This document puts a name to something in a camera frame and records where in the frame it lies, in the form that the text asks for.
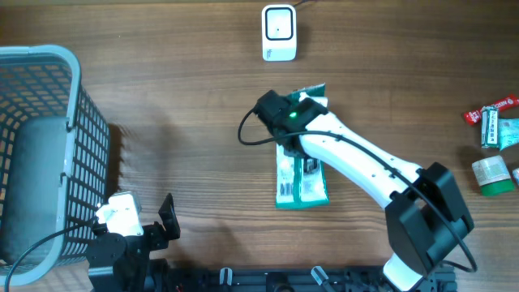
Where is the grey plastic shopping basket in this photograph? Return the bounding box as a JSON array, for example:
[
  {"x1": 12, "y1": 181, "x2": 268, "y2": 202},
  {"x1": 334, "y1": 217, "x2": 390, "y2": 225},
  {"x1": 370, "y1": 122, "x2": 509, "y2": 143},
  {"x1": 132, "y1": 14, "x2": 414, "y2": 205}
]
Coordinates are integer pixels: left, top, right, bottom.
[{"x1": 1, "y1": 45, "x2": 110, "y2": 286}]

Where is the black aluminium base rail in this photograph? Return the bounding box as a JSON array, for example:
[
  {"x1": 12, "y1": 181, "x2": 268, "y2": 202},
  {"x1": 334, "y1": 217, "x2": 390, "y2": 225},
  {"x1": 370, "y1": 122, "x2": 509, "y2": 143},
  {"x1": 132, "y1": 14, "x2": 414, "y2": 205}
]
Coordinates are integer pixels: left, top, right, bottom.
[{"x1": 156, "y1": 266, "x2": 397, "y2": 292}]

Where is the small green white box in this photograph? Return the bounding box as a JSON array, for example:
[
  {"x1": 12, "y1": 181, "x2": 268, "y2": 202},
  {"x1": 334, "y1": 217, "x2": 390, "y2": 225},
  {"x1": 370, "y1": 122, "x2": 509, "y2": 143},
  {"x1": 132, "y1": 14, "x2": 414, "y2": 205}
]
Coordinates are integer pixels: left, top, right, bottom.
[{"x1": 481, "y1": 105, "x2": 499, "y2": 148}]

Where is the red coffee stick sachet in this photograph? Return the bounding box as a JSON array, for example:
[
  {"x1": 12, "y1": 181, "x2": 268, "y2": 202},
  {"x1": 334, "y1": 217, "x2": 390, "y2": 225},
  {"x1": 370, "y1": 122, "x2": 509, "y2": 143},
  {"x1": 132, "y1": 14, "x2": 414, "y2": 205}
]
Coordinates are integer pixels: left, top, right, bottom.
[{"x1": 462, "y1": 94, "x2": 519, "y2": 126}]

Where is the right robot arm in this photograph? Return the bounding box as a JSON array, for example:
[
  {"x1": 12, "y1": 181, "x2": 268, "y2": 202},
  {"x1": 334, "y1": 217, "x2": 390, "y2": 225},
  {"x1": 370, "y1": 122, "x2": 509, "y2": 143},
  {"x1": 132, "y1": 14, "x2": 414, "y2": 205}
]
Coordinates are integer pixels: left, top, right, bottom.
[{"x1": 251, "y1": 90, "x2": 477, "y2": 291}]

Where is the green 3M gloves packet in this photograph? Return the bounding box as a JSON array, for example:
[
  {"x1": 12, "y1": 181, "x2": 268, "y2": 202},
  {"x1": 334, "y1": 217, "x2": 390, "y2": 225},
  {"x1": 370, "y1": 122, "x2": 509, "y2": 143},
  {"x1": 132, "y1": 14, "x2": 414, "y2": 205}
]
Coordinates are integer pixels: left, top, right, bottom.
[{"x1": 274, "y1": 83, "x2": 330, "y2": 211}]

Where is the clear wet wipes packet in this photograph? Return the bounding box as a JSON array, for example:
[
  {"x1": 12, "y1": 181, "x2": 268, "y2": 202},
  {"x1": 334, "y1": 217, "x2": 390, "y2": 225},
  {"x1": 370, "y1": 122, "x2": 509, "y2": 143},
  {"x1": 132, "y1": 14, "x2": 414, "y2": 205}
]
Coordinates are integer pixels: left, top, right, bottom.
[{"x1": 498, "y1": 118, "x2": 519, "y2": 151}]

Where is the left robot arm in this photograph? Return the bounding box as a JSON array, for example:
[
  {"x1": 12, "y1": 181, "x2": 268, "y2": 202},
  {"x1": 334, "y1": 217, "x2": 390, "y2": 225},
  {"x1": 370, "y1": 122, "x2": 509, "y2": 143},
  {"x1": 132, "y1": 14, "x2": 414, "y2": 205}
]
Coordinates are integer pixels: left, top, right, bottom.
[{"x1": 86, "y1": 191, "x2": 181, "y2": 292}]

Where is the white barcode scanner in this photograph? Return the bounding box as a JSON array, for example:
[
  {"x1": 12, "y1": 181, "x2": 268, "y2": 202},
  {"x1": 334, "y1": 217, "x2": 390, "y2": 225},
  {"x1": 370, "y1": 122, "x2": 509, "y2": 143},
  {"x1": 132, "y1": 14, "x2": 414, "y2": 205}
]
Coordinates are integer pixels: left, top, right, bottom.
[{"x1": 261, "y1": 4, "x2": 298, "y2": 62}]

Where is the green lid jar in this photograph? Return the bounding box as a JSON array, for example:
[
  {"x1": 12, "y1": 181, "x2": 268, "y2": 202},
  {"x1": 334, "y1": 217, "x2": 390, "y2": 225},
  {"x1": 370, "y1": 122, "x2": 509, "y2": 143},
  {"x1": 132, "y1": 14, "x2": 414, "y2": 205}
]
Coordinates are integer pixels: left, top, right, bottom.
[{"x1": 472, "y1": 156, "x2": 515, "y2": 196}]

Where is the black left camera cable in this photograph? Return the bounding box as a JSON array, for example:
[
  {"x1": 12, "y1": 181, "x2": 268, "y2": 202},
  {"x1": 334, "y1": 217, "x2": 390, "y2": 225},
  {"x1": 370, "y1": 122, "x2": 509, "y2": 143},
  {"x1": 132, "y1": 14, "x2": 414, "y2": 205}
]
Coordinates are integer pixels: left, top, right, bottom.
[{"x1": 2, "y1": 217, "x2": 101, "y2": 292}]

